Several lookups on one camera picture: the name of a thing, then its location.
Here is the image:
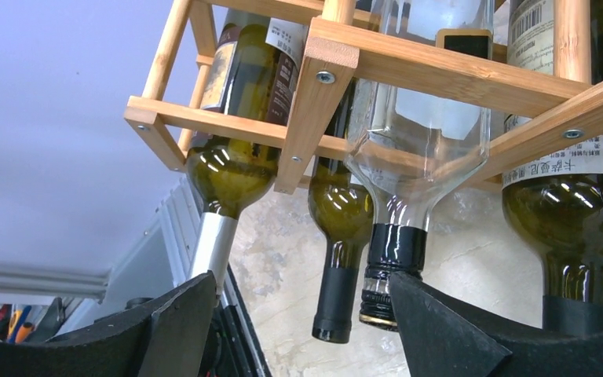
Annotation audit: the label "green wine bottle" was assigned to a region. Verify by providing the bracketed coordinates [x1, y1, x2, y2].
[186, 9, 307, 297]

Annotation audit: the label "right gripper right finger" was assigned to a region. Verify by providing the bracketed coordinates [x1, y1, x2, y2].
[390, 272, 603, 376]

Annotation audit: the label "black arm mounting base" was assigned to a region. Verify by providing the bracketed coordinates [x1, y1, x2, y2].
[198, 269, 272, 377]

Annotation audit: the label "clear liquor bottle black cap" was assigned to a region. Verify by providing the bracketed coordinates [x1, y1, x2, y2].
[346, 0, 495, 331]

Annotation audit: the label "aluminium frame rails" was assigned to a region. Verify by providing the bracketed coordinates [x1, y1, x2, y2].
[51, 174, 240, 334]

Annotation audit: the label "dark labelled wine bottle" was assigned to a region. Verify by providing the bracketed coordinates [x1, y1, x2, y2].
[502, 1, 603, 336]

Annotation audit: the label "dark bottle in lower rack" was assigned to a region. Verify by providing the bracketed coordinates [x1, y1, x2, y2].
[307, 82, 375, 345]

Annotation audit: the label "colourful tools outside cell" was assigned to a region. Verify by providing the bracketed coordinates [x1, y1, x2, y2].
[0, 298, 66, 344]

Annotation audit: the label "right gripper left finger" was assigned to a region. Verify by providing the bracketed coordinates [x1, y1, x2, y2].
[0, 273, 216, 376]

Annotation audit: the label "wooden wine rack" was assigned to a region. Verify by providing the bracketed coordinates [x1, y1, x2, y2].
[124, 1, 603, 193]

